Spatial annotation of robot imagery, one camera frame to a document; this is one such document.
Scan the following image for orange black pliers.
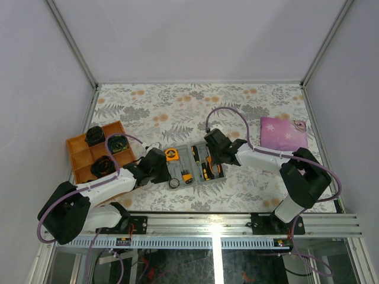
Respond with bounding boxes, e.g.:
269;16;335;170
206;148;224;179

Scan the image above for orange tape measure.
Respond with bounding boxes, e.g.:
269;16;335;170
165;148;179;162

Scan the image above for small yellow black screwdriver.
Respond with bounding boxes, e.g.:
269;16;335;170
201;162;210;181

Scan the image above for small black tape roll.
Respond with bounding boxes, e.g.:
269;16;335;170
168;178;180;189

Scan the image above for screwdriver bit set holder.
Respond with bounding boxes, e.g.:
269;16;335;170
181;170;194;184

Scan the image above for grey plastic tool case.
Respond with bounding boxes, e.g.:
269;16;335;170
164;141;226;190

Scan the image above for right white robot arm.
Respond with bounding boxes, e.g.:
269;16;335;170
204;128;332;234

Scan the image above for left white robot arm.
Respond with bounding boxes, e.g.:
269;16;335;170
37;147;171;245

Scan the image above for black orange rolled belt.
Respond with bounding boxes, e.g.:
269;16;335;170
90;156;116;178

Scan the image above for purple folded cloth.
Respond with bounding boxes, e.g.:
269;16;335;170
260;117;308;151

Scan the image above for orange wooden divided tray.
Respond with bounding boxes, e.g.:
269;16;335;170
66;121;136;184

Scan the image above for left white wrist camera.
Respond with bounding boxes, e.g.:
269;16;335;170
142;142;161;152

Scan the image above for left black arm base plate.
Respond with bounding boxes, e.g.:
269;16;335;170
120;215;148;236

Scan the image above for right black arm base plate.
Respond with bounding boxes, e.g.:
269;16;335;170
250;213;306;235

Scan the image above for aluminium front rail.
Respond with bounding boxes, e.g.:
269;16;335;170
80;212;362;238

